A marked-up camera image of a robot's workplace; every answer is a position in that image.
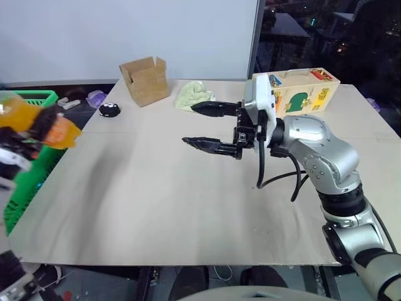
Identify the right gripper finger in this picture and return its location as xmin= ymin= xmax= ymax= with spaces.
xmin=182 ymin=136 xmax=236 ymax=157
xmin=190 ymin=101 xmax=238 ymax=119

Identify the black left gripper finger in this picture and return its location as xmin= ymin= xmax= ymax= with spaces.
xmin=30 ymin=105 xmax=65 ymax=142

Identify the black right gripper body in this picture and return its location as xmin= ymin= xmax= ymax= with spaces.
xmin=233 ymin=100 xmax=263 ymax=161

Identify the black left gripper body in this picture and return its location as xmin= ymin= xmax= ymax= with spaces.
xmin=0 ymin=127 xmax=42 ymax=161

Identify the orange snack bag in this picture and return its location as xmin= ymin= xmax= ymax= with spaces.
xmin=0 ymin=96 xmax=83 ymax=149

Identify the green plastic basket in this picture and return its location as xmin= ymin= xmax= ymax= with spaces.
xmin=0 ymin=90 xmax=69 ymax=236

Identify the light green cloth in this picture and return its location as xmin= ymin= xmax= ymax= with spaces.
xmin=174 ymin=80 xmax=217 ymax=112

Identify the white plastic part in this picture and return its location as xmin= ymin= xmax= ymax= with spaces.
xmin=56 ymin=97 xmax=82 ymax=110

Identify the purple translucent container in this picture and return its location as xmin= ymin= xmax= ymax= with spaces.
xmin=85 ymin=90 xmax=108 ymax=108

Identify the black round dotted object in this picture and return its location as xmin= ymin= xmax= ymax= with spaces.
xmin=98 ymin=101 xmax=122 ymax=118

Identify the wooden lock busy box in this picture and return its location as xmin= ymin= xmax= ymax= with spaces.
xmin=251 ymin=68 xmax=341 ymax=115

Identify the open cardboard box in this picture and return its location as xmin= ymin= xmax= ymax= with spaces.
xmin=118 ymin=56 xmax=171 ymax=108

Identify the dark rounded shape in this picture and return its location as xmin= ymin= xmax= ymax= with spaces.
xmin=240 ymin=266 xmax=289 ymax=290
xmin=168 ymin=266 xmax=210 ymax=301

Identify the black table leg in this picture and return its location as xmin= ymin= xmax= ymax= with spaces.
xmin=315 ymin=265 xmax=341 ymax=301

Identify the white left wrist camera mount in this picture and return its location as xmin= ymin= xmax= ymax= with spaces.
xmin=0 ymin=147 xmax=33 ymax=191

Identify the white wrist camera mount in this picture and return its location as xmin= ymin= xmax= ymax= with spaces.
xmin=0 ymin=147 xmax=33 ymax=191
xmin=244 ymin=73 xmax=278 ymax=154

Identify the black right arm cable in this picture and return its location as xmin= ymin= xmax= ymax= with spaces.
xmin=256 ymin=137 xmax=397 ymax=255

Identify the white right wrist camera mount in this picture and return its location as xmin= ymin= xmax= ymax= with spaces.
xmin=244 ymin=73 xmax=278 ymax=154

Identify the white thin cable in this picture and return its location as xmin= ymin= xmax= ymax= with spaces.
xmin=214 ymin=265 xmax=233 ymax=281

